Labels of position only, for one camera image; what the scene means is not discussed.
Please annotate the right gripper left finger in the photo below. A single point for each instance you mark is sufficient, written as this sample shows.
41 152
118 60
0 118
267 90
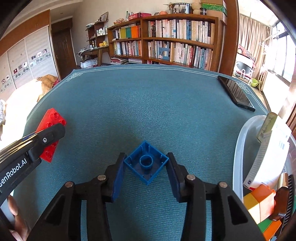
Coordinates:
61 220

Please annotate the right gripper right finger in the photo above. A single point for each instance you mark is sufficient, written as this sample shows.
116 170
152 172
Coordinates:
230 218

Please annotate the red building brick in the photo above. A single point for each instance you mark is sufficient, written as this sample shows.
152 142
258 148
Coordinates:
50 118

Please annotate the blue building brick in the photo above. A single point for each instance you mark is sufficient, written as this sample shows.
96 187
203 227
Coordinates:
146 162

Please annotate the person's left hand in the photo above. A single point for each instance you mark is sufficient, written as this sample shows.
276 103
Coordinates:
20 231

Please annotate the orange yellow building block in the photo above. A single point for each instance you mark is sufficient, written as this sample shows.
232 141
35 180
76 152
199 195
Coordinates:
260 203

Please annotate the orange green building block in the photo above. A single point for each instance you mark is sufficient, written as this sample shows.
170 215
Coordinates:
269 228

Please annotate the white medicine box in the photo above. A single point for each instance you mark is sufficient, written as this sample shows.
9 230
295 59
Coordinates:
271 156

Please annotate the black comb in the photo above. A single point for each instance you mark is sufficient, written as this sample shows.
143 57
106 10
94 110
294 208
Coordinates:
290 204

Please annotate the clear plastic bowl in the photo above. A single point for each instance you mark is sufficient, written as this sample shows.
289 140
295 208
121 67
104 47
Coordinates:
246 150

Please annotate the orange cushion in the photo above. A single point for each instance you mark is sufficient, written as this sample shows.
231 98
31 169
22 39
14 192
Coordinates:
47 83

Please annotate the yellow green small box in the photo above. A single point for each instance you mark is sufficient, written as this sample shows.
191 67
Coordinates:
267 125

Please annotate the black smartphone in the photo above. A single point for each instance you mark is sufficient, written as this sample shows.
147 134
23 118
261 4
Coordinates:
235 93

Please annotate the wooden side desk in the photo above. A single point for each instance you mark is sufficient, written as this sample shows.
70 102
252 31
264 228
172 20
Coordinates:
98 52

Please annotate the green plastic basin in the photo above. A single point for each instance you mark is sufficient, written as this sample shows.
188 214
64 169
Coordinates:
253 82

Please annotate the small wooden shelf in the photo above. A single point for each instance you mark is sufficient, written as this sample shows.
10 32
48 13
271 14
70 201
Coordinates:
97 34

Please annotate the large wooden bookshelf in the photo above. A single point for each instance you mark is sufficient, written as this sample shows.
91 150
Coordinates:
176 39

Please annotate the beige curtain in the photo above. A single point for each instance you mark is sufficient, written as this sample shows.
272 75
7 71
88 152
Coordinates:
252 34

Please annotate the green box on shelf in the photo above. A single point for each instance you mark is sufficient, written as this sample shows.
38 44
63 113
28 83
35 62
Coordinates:
215 7

